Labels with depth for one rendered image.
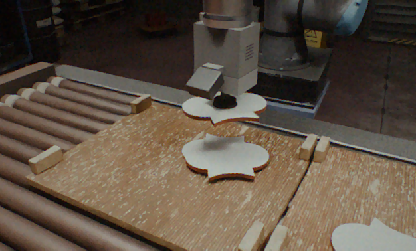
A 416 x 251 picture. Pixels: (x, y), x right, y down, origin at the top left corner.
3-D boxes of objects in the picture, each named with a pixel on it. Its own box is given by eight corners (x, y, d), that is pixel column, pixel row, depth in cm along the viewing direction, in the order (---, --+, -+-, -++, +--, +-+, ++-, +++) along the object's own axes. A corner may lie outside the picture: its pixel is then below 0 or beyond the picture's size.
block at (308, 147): (307, 144, 72) (309, 132, 70) (316, 147, 71) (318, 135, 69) (298, 159, 67) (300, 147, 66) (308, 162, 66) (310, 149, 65)
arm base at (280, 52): (270, 46, 119) (272, 15, 113) (315, 54, 111) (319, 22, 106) (247, 61, 108) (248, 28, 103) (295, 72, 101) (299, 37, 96)
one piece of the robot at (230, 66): (167, 3, 51) (173, 107, 59) (222, 10, 47) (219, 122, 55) (214, -8, 60) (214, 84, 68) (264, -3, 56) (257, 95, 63)
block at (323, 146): (319, 146, 71) (321, 133, 70) (329, 149, 70) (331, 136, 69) (312, 161, 66) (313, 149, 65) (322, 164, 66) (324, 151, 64)
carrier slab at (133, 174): (149, 107, 90) (149, 101, 89) (317, 151, 72) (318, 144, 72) (26, 184, 63) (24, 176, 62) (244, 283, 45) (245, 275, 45)
